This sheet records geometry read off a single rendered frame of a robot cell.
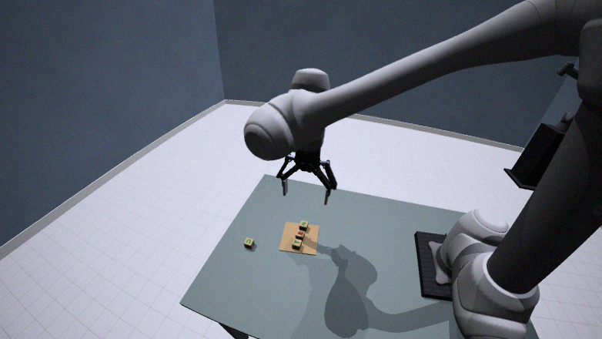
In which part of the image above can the tan flat mat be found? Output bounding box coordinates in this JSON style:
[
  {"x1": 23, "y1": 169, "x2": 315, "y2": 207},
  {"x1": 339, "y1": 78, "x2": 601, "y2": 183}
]
[{"x1": 279, "y1": 222, "x2": 319, "y2": 255}]

